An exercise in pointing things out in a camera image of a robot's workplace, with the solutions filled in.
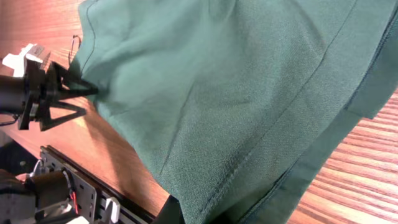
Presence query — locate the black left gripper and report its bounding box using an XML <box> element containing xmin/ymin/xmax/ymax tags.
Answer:
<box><xmin>17</xmin><ymin>60</ymin><xmax>98</xmax><ymax>131</ymax></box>

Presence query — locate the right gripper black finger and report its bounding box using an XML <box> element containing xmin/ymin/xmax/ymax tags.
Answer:
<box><xmin>154</xmin><ymin>195</ymin><xmax>185</xmax><ymax>224</ymax></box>

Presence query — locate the dark green cloth garment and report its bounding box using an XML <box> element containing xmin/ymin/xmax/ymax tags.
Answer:
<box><xmin>70</xmin><ymin>0</ymin><xmax>397</xmax><ymax>223</ymax></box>

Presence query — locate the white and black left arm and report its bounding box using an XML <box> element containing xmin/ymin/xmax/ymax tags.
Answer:
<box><xmin>1</xmin><ymin>60</ymin><xmax>98</xmax><ymax>131</ymax></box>

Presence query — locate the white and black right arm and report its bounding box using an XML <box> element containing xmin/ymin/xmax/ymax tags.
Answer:
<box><xmin>1</xmin><ymin>169</ymin><xmax>185</xmax><ymax>224</ymax></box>

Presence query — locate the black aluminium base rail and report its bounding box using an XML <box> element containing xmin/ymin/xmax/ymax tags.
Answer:
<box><xmin>27</xmin><ymin>146</ymin><xmax>155</xmax><ymax>223</ymax></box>

